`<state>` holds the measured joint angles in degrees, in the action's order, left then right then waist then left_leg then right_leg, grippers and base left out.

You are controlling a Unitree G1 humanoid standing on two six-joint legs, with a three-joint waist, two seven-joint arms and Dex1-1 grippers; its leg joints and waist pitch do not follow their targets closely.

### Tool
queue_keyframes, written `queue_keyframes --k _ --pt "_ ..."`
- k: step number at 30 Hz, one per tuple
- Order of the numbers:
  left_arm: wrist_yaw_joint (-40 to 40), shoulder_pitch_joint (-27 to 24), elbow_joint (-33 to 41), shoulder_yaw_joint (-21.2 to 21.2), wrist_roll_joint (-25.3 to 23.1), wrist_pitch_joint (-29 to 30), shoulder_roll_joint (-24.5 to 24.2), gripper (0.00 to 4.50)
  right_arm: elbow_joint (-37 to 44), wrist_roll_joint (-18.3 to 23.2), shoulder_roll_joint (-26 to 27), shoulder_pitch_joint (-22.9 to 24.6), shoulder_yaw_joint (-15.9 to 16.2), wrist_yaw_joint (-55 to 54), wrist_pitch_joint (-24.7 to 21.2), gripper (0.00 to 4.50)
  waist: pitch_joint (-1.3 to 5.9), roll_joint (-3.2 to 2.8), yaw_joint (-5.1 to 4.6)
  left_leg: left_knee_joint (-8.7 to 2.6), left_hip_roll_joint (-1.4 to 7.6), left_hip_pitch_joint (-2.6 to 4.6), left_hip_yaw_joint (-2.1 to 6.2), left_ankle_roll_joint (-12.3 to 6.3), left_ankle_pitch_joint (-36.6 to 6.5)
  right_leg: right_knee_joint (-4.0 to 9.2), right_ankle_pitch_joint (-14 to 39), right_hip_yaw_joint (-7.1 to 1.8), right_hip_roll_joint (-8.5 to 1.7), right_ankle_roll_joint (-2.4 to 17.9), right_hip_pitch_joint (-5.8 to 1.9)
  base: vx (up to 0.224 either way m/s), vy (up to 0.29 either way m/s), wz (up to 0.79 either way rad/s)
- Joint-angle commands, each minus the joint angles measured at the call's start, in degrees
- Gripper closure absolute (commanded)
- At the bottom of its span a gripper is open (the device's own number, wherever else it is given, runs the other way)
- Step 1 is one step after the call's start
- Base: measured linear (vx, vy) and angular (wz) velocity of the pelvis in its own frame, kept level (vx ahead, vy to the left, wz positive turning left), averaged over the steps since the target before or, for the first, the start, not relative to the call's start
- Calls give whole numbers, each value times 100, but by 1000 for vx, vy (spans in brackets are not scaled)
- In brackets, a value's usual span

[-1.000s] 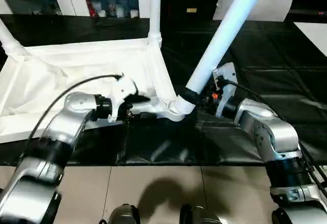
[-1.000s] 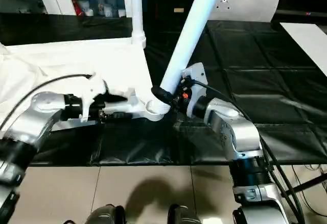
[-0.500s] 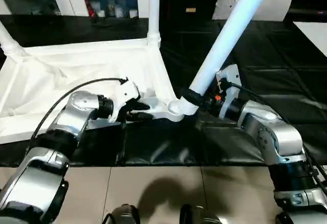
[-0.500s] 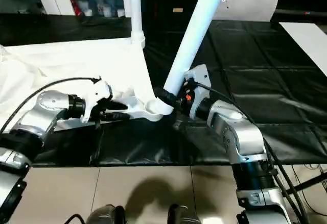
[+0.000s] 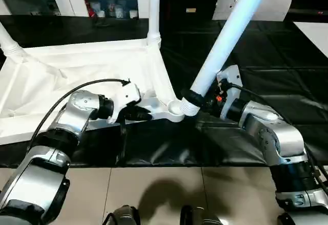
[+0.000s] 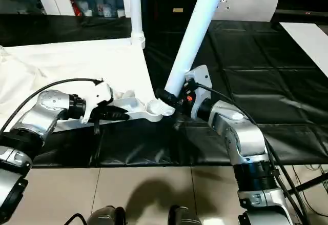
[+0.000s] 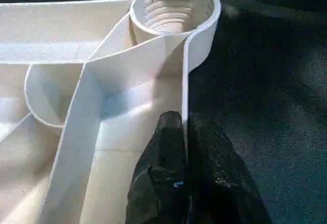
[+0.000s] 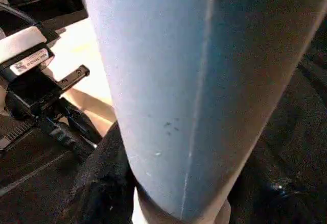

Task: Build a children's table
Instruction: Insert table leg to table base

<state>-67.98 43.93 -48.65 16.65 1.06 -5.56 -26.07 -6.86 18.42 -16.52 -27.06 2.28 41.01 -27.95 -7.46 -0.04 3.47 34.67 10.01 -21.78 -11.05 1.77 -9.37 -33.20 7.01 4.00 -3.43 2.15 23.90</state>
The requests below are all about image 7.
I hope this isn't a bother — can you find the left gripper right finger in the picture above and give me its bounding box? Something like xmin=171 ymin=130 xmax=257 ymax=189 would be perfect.
xmin=188 ymin=113 xmax=271 ymax=224

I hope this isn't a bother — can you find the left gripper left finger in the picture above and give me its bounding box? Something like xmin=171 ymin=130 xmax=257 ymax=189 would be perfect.
xmin=125 ymin=110 xmax=191 ymax=224

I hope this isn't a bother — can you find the white plastic table top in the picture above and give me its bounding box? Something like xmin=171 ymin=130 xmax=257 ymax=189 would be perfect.
xmin=0 ymin=0 xmax=222 ymax=224

